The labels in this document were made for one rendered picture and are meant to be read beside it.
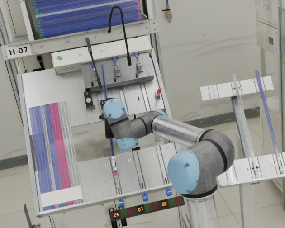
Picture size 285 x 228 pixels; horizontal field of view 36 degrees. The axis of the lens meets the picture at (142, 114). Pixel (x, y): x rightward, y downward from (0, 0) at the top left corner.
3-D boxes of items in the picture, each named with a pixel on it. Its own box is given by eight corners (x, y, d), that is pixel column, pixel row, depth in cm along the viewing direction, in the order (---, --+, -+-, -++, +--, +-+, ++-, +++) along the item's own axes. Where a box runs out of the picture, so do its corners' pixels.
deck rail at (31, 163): (42, 216, 196) (40, 215, 190) (38, 218, 196) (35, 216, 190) (23, 78, 221) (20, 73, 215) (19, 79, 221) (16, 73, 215)
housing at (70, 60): (150, 62, 227) (152, 48, 214) (58, 80, 222) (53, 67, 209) (147, 49, 230) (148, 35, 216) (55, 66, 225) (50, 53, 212)
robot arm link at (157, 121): (250, 130, 131) (154, 101, 170) (225, 144, 125) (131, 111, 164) (253, 164, 135) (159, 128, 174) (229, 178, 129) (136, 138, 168)
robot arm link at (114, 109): (110, 124, 153) (100, 102, 153) (107, 125, 164) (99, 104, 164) (130, 116, 155) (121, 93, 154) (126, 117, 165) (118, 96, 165)
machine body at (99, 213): (187, 258, 254) (175, 167, 230) (69, 286, 247) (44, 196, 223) (163, 198, 313) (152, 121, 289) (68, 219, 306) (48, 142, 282)
